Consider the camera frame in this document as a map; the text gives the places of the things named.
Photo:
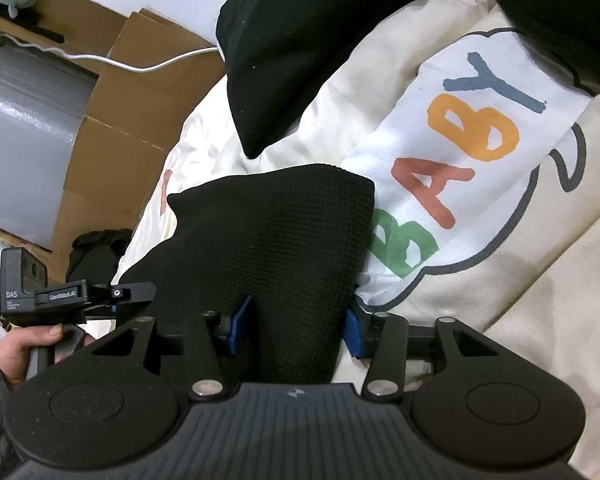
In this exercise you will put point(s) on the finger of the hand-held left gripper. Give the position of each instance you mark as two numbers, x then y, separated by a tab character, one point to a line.
130	292

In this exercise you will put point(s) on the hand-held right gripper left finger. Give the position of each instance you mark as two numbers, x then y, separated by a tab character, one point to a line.
241	325

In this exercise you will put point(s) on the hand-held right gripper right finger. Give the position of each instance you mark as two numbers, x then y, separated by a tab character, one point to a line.
354	332

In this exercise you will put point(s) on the black knit garment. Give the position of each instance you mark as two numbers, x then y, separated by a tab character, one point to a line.
270	260

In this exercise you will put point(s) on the person's left hand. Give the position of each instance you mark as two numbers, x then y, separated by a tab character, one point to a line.
17	347

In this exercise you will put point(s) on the dark cloth pile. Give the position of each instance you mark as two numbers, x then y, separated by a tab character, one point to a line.
100	255

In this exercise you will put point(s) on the cardboard box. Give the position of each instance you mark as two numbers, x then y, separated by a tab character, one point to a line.
130	110

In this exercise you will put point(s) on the white duvet with coloured letters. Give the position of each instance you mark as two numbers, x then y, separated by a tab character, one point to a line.
530	260

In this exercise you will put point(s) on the small dark object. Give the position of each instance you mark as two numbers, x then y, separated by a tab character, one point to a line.
45	34

